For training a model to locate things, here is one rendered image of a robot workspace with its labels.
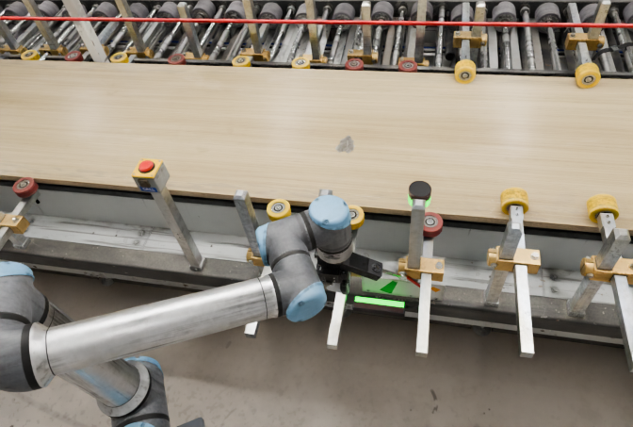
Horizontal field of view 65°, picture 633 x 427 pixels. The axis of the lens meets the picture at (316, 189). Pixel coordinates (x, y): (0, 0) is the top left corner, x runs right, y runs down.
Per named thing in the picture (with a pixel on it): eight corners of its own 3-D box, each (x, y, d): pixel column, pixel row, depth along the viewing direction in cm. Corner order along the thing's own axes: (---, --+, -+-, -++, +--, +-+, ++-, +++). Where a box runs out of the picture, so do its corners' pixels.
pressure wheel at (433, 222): (439, 252, 162) (443, 232, 153) (414, 250, 163) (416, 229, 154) (440, 232, 167) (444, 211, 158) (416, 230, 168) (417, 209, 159)
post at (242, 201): (272, 284, 176) (243, 198, 140) (263, 283, 177) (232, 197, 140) (275, 275, 178) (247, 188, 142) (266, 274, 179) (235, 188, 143)
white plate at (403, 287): (442, 302, 161) (445, 286, 153) (362, 291, 166) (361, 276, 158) (442, 300, 161) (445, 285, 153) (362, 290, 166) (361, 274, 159)
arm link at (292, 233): (262, 260, 104) (317, 240, 105) (248, 220, 111) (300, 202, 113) (269, 283, 111) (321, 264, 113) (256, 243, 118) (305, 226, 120)
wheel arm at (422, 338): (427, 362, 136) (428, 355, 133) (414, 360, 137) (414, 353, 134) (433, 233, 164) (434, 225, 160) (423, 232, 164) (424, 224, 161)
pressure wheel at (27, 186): (26, 201, 196) (9, 181, 188) (46, 191, 199) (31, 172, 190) (29, 214, 192) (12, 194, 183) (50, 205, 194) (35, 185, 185)
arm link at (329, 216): (300, 199, 112) (341, 185, 113) (306, 231, 121) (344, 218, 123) (314, 230, 106) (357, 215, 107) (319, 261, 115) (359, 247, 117)
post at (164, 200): (202, 270, 178) (159, 189, 144) (189, 270, 179) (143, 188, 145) (206, 260, 181) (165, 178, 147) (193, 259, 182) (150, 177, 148)
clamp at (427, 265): (442, 282, 152) (444, 273, 148) (397, 277, 155) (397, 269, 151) (443, 266, 155) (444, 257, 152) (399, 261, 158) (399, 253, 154)
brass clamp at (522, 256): (537, 276, 139) (541, 267, 135) (486, 270, 142) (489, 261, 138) (535, 257, 143) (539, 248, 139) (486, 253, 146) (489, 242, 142)
